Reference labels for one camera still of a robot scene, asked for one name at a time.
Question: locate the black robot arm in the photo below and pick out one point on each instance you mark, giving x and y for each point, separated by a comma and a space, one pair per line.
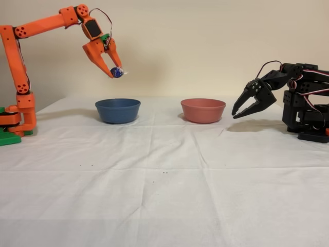
303, 103

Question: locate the blue bowl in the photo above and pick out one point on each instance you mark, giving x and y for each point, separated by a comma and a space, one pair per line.
117, 112

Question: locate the pink bowl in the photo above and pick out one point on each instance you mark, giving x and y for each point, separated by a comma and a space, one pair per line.
203, 112

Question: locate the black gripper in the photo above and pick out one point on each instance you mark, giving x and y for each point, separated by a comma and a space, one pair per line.
257, 91

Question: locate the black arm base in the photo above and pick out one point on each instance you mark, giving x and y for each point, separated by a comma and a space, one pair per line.
313, 136

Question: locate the white tablecloth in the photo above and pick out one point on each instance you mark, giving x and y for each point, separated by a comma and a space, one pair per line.
164, 193

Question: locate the blue foil candy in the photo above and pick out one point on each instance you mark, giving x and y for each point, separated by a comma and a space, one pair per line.
117, 72

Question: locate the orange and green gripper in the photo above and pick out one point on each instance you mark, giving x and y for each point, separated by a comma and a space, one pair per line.
94, 51

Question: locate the green arm base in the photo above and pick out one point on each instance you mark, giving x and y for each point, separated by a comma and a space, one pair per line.
10, 140

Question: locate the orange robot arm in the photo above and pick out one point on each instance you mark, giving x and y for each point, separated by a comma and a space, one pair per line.
10, 64

